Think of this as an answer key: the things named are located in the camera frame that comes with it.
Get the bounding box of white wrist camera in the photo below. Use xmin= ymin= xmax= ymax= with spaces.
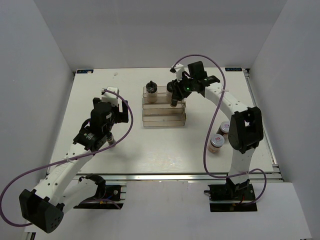
xmin=169 ymin=63 xmax=185 ymax=82
xmin=101 ymin=86 xmax=120 ymax=107

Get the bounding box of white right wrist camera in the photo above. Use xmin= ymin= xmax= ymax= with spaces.
xmin=169 ymin=63 xmax=185 ymax=82

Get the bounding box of white lid jar brown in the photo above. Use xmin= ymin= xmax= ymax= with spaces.
xmin=216 ymin=121 xmax=230 ymax=138

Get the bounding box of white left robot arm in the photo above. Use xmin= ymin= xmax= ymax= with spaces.
xmin=19 ymin=97 xmax=129 ymax=234

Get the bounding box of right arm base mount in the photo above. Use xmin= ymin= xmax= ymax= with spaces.
xmin=203 ymin=178 xmax=258 ymax=213

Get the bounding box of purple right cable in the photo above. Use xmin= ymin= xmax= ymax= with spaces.
xmin=172 ymin=54 xmax=267 ymax=206

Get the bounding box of dark spice bottle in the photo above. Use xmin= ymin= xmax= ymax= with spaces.
xmin=106 ymin=132 xmax=116 ymax=146

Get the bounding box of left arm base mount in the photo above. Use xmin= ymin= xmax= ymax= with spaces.
xmin=73 ymin=173 xmax=126 ymax=210

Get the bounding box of white bottle black cap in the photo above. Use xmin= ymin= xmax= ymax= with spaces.
xmin=166 ymin=81 xmax=173 ymax=104
xmin=145 ymin=80 xmax=158 ymax=104

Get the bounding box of blue label left corner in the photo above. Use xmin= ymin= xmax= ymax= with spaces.
xmin=76 ymin=69 xmax=94 ymax=74

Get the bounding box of clear acrylic tiered rack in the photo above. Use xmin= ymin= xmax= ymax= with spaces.
xmin=142 ymin=86 xmax=187 ymax=128

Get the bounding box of white lid jar orange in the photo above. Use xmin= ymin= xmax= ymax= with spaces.
xmin=207 ymin=134 xmax=225 ymax=154

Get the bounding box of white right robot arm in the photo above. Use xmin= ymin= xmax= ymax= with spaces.
xmin=170 ymin=61 xmax=264 ymax=200

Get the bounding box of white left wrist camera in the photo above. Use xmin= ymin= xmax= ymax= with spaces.
xmin=101 ymin=86 xmax=120 ymax=107

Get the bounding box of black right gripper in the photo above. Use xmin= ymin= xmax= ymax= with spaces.
xmin=170 ymin=73 xmax=196 ymax=102

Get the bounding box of black cap spice bottle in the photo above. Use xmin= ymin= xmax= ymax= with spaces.
xmin=170 ymin=99 xmax=179 ymax=108

